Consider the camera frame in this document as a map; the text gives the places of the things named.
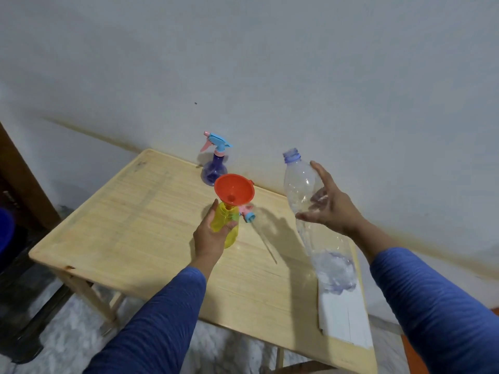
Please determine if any yellow spray bottle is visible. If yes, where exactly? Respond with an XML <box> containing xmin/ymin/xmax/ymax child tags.
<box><xmin>210</xmin><ymin>202</ymin><xmax>241</xmax><ymax>249</ymax></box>

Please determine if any white paper sheet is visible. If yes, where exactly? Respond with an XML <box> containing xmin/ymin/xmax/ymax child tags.
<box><xmin>318</xmin><ymin>276</ymin><xmax>374</xmax><ymax>350</ymax></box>

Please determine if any blue plastic basin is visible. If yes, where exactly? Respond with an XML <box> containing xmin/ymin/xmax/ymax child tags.
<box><xmin>0</xmin><ymin>208</ymin><xmax>16</xmax><ymax>256</ymax></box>

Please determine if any clear plastic water bottle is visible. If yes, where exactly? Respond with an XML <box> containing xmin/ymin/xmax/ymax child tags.
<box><xmin>282</xmin><ymin>148</ymin><xmax>358</xmax><ymax>296</ymax></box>

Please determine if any brown wooden door frame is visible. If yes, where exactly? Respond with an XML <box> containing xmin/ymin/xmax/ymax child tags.
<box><xmin>0</xmin><ymin>122</ymin><xmax>62</xmax><ymax>230</ymax></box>

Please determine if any black plastic stool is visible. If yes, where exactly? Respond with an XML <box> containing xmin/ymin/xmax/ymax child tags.
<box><xmin>0</xmin><ymin>225</ymin><xmax>75</xmax><ymax>365</ymax></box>

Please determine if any person's right hand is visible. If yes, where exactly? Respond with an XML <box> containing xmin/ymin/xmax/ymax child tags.
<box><xmin>295</xmin><ymin>160</ymin><xmax>367</xmax><ymax>238</ymax></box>

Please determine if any orange plastic funnel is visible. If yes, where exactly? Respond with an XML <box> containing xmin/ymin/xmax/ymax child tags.
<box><xmin>214</xmin><ymin>173</ymin><xmax>256</xmax><ymax>209</ymax></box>

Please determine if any person's left hand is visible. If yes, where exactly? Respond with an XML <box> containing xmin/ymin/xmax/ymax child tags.
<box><xmin>189</xmin><ymin>198</ymin><xmax>239</xmax><ymax>271</ymax></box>

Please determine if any person's right forearm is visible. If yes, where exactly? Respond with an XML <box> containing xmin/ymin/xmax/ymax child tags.
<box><xmin>350</xmin><ymin>220</ymin><xmax>499</xmax><ymax>374</ymax></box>

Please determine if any person's left forearm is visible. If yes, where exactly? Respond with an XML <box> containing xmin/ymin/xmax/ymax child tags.
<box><xmin>82</xmin><ymin>259</ymin><xmax>207</xmax><ymax>374</ymax></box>

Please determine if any orange furniture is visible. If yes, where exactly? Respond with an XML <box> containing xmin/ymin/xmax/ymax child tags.
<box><xmin>401</xmin><ymin>307</ymin><xmax>499</xmax><ymax>374</ymax></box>

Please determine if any purple spray bottle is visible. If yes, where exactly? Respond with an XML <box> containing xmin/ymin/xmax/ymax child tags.
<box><xmin>201</xmin><ymin>154</ymin><xmax>229</xmax><ymax>187</ymax></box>

